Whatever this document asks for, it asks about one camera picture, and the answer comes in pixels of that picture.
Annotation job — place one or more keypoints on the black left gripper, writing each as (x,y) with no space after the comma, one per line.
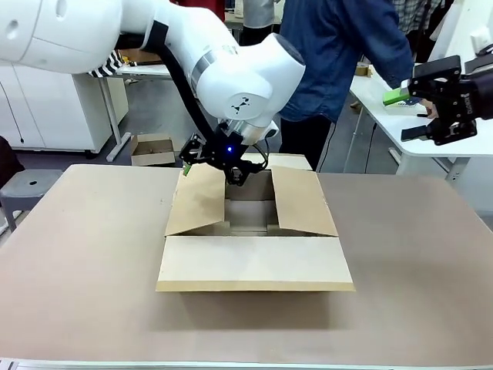
(221,152)

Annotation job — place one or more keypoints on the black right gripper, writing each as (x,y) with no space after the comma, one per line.
(477,96)

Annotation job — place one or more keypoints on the large brown cardboard box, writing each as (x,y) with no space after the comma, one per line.
(254,266)

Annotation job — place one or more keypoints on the person's left forearm denim sleeve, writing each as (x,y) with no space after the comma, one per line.
(393,61)

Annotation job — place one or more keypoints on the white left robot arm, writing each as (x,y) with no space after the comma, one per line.
(77,31)

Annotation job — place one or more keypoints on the small open cardboard box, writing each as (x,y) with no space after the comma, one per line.
(152,152)

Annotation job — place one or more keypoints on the open cardboard box with flaps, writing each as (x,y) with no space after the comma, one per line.
(148,57)

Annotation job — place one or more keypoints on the person's left hand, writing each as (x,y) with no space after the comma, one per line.
(430,108)

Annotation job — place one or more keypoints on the white printed package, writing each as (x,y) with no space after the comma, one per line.
(410,103)

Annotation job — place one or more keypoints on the white side table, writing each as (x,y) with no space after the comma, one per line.
(385,123)

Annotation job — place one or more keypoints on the brown packing tape roll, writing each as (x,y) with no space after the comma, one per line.
(362,71)

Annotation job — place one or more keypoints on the hanging plaid shirt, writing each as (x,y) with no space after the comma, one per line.
(414,13)

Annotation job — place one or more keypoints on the white table with metal leg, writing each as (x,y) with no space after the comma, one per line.
(142,70)

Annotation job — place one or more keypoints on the person in denim shirt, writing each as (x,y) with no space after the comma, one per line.
(327,58)

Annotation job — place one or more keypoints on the black white striped cloth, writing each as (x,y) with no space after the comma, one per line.
(106,65)

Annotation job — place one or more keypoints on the white cabinet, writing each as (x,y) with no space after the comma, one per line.
(46,108)

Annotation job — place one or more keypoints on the grey metal stool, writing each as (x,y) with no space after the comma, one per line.
(27,187)

